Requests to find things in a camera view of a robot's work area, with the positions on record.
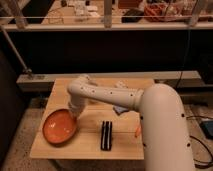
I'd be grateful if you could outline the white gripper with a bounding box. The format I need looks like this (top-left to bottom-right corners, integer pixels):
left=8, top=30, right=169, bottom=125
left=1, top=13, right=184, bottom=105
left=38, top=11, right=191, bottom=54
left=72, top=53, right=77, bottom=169
left=68, top=102, right=85, bottom=118

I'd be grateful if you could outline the blue box on floor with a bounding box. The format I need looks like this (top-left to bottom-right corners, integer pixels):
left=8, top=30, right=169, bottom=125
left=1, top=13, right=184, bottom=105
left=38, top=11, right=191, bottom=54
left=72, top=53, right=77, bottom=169
left=201, top=121, right=213, bottom=140

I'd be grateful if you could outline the diagonal metal pole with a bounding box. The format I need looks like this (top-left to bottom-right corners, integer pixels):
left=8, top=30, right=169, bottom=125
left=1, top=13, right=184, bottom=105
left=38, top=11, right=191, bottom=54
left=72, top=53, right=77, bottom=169
left=0, top=25, right=33, bottom=78

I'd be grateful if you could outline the black cable on floor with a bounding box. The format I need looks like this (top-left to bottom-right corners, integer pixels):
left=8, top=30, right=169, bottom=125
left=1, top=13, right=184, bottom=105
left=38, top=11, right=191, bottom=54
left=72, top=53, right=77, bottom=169
left=185, top=114, right=213, bottom=169

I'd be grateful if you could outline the black white striped block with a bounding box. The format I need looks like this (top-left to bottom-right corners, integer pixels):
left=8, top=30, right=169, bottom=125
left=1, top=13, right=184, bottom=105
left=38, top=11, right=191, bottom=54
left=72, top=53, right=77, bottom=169
left=100, top=121, right=112, bottom=151

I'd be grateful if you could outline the wooden table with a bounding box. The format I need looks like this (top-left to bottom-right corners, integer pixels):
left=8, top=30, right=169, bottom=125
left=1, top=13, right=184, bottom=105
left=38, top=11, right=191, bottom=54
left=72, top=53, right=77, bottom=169
left=30, top=78, right=144, bottom=160

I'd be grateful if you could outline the blue cloth piece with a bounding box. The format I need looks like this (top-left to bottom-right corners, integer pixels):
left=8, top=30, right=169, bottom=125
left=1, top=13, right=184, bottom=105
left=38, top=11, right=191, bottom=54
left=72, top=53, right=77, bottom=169
left=113, top=106, right=128, bottom=116

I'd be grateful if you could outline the orange ceramic bowl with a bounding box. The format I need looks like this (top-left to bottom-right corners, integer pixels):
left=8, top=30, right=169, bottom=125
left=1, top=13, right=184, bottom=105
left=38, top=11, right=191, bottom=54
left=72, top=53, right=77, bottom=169
left=42, top=109, right=77, bottom=144

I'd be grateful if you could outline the orange toy carrot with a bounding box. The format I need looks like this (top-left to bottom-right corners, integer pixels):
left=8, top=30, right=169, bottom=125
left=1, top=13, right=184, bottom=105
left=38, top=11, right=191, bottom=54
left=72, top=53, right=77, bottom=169
left=134, top=124, right=142, bottom=138

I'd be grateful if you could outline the white object on table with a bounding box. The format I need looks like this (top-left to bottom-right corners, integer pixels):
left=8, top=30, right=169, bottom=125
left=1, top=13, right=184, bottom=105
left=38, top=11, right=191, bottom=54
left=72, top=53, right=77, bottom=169
left=115, top=81, right=128, bottom=88

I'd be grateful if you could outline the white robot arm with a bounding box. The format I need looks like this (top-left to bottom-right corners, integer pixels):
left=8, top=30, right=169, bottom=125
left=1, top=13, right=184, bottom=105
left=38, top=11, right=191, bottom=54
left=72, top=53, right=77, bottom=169
left=67, top=75, right=196, bottom=171

